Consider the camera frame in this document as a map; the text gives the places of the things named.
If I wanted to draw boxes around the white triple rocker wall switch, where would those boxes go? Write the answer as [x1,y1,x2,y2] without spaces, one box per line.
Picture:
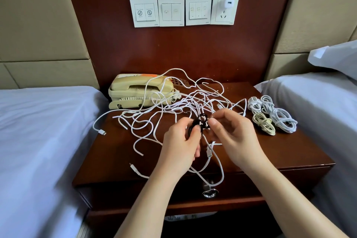
[185,0,213,26]

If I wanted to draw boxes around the left bed white sheet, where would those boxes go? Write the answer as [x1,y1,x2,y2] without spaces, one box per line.
[0,86,109,238]

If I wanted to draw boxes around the white pillow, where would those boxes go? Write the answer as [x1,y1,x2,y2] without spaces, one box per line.
[308,40,357,81]

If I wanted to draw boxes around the right bed white sheet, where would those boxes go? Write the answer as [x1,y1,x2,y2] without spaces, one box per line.
[254,71,357,238]

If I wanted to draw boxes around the dark wooden drawer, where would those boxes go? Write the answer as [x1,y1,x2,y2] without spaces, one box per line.
[86,176,324,213]

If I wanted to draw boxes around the metal ring drawer handle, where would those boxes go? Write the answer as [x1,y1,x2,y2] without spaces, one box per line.
[202,185,220,199]

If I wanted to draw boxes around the person's left hand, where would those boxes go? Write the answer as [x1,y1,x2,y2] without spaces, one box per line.
[155,117,203,183]

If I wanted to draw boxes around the beige padded headboard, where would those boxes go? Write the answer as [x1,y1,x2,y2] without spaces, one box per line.
[265,0,357,81]
[0,0,100,90]

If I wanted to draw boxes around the person's left forearm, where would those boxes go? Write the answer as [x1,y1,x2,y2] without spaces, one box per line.
[114,171,187,238]

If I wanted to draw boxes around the cream cable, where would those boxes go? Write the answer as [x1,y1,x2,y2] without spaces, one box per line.
[251,111,277,136]

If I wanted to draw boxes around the wooden nightstand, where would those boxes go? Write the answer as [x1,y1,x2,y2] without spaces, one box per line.
[73,81,335,238]

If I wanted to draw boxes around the white double rocker wall switch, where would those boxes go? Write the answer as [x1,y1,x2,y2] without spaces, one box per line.
[158,0,185,27]

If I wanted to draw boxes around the person's right hand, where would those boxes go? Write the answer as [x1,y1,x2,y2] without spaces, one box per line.
[208,108,271,171]

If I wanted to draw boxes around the bed white sheet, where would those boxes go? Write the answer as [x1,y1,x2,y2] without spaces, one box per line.
[0,86,109,238]
[254,71,357,238]

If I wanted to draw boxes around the white two-button wall switch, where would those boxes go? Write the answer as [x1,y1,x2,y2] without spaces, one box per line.
[129,0,160,28]

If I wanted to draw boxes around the white crumpled bag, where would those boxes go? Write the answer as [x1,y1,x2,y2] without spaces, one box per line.
[164,213,218,222]

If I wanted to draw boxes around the thin black cable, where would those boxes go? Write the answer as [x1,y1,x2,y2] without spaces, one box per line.
[187,113,212,138]

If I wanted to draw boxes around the dark wooden wall panel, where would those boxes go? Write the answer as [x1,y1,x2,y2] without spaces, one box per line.
[61,0,299,88]

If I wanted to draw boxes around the beige corded telephone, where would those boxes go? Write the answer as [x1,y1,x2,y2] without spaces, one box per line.
[108,73,183,110]

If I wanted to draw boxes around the tangle of white cables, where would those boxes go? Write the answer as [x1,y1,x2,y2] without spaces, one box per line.
[113,68,249,188]

